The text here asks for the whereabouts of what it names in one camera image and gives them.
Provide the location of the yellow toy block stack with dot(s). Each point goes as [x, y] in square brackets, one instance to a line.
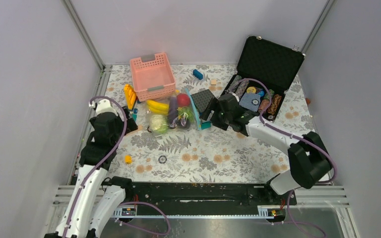
[130, 96]

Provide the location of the fake cauliflower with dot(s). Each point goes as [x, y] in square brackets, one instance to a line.
[158, 124]

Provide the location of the small yellow toy piece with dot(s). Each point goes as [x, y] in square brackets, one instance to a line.
[128, 159]

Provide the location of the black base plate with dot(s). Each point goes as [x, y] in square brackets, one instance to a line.
[199, 199]

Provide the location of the purple fake eggplant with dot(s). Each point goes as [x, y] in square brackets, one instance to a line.
[172, 111]

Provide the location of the clear zip top bag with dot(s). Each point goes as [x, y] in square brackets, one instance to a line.
[180, 123]

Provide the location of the black poker chip case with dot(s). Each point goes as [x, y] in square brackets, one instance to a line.
[275, 65]

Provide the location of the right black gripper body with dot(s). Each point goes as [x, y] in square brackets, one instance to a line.
[221, 119]

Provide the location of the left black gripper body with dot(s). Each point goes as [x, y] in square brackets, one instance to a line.
[121, 125]

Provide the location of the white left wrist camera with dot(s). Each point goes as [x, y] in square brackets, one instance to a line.
[102, 106]

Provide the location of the pink plastic basket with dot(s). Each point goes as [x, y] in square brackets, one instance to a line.
[152, 77]

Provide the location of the red fake apple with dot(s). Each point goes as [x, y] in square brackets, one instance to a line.
[183, 100]

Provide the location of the small wooden cube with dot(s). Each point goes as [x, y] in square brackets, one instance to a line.
[213, 81]

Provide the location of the grey lego baseplate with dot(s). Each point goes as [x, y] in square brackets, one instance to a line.
[202, 99]

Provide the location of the blue toy brick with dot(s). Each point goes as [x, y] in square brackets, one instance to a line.
[197, 74]

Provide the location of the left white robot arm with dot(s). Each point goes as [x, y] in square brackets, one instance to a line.
[84, 216]

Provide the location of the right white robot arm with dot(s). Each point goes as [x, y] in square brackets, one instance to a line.
[308, 158]

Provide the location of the green fake grapes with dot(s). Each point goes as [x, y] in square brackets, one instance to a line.
[187, 114]

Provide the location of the yellow fake banana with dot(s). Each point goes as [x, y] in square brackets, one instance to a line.
[157, 107]

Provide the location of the teal toy block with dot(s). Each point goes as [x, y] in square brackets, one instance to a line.
[205, 125]

